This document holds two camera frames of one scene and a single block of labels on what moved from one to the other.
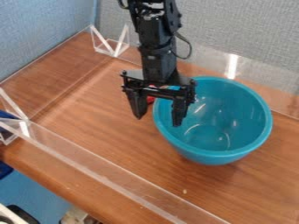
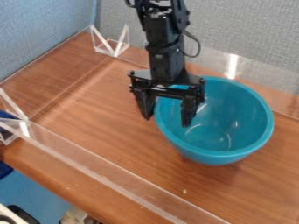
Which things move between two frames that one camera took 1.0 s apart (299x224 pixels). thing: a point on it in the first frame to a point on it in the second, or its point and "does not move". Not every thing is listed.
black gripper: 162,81 to 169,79
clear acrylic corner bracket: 110,46 does not move
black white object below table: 13,214 does not move
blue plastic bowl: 226,123 does not move
